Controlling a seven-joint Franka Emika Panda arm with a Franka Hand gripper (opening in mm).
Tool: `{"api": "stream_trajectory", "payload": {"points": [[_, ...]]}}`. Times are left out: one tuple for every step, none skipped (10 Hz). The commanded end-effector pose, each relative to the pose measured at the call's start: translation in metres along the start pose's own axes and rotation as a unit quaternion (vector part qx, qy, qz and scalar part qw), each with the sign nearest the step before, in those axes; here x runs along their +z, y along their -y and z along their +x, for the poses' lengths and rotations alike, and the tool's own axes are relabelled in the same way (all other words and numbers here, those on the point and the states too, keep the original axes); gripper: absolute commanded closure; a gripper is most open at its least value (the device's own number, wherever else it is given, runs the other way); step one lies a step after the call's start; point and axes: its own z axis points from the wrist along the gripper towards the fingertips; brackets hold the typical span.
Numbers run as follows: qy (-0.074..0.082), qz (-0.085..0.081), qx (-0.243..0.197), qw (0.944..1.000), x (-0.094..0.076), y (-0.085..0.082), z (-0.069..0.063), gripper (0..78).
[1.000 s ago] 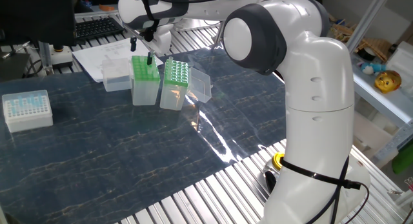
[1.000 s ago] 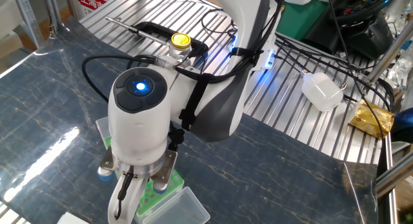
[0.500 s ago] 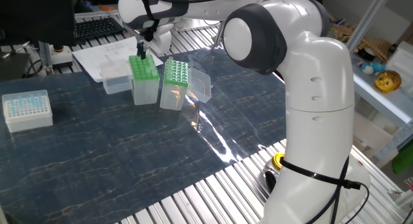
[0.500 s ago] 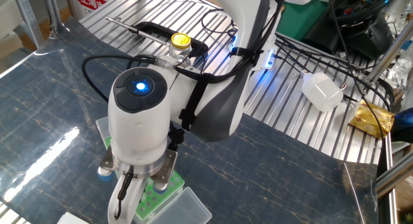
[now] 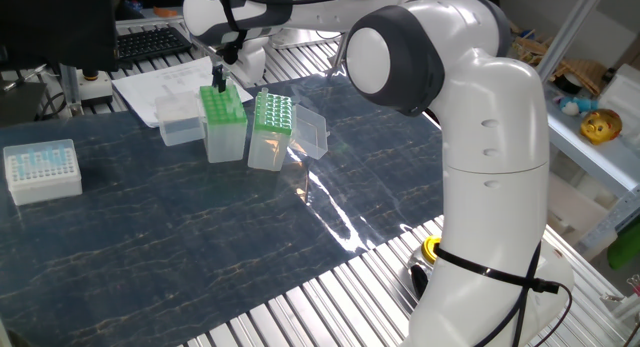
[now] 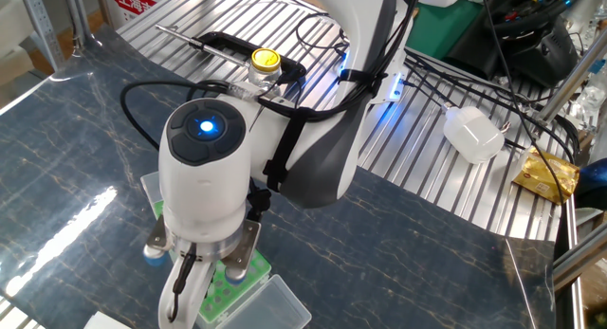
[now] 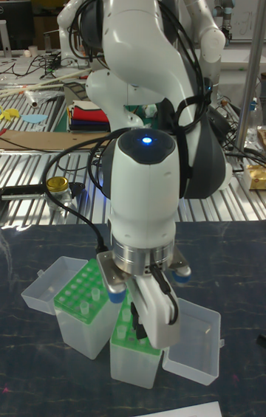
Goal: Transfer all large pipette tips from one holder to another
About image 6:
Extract red white printed box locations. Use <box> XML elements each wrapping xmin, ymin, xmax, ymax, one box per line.
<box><xmin>111</xmin><ymin>0</ymin><xmax>181</xmax><ymax>29</ymax></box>

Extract black velcro strap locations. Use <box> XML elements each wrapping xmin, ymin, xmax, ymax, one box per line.
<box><xmin>263</xmin><ymin>108</ymin><xmax>309</xmax><ymax>192</ymax></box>
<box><xmin>339</xmin><ymin>68</ymin><xmax>388</xmax><ymax>84</ymax></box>

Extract thick black cable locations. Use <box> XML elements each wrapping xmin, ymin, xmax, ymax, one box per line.
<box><xmin>400</xmin><ymin>48</ymin><xmax>578</xmax><ymax>164</ymax></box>

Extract gold foil packet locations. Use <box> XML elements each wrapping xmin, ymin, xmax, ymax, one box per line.
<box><xmin>510</xmin><ymin>146</ymin><xmax>581</xmax><ymax>206</ymax></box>

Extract green cloth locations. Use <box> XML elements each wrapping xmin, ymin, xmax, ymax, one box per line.
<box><xmin>405</xmin><ymin>0</ymin><xmax>497</xmax><ymax>61</ymax></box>

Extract silver wrist camera blue caps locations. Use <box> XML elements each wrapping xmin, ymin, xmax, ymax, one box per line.
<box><xmin>142</xmin><ymin>214</ymin><xmax>263</xmax><ymax>285</ymax></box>

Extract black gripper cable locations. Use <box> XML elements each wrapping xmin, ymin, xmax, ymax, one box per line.
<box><xmin>168</xmin><ymin>243</ymin><xmax>198</xmax><ymax>323</ymax></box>

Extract thin black cable loop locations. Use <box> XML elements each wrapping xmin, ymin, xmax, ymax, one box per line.
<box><xmin>294</xmin><ymin>11</ymin><xmax>350</xmax><ymax>50</ymax></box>

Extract translucent tip box green rack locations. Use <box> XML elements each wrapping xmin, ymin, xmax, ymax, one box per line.
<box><xmin>192</xmin><ymin>247</ymin><xmax>313</xmax><ymax>329</ymax></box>
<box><xmin>140</xmin><ymin>171</ymin><xmax>167</xmax><ymax>254</ymax></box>

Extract glass jar gold lid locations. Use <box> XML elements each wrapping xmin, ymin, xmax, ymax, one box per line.
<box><xmin>247</xmin><ymin>47</ymin><xmax>285</xmax><ymax>91</ymax></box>

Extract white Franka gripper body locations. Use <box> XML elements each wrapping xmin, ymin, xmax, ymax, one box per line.
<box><xmin>157</xmin><ymin>257</ymin><xmax>217</xmax><ymax>329</ymax></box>

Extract white paper sheet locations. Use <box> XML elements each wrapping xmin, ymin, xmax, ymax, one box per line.
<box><xmin>83</xmin><ymin>311</ymin><xmax>132</xmax><ymax>329</ymax></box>

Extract grey slotted angle post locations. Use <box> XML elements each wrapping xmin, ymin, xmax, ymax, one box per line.
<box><xmin>18</xmin><ymin>0</ymin><xmax>65</xmax><ymax>72</ymax></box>

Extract aluminium frame post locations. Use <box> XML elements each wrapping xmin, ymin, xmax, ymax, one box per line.
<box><xmin>535</xmin><ymin>34</ymin><xmax>607</xmax><ymax>126</ymax></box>

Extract dark blue round object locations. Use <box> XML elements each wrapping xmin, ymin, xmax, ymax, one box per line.
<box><xmin>576</xmin><ymin>157</ymin><xmax>607</xmax><ymax>211</ymax></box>

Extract aluminium frame rail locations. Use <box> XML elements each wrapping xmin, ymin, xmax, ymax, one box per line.
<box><xmin>552</xmin><ymin>224</ymin><xmax>607</xmax><ymax>329</ymax></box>

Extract dark marble pattern mat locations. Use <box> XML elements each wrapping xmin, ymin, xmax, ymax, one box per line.
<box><xmin>0</xmin><ymin>25</ymin><xmax>557</xmax><ymax>329</ymax></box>

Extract white plastic bottle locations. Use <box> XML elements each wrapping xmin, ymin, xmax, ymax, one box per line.
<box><xmin>440</xmin><ymin>103</ymin><xmax>506</xmax><ymax>166</ymax></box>

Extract black racing wheel controller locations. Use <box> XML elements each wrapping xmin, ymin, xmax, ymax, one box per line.
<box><xmin>490</xmin><ymin>0</ymin><xmax>580</xmax><ymax>89</ymax></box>

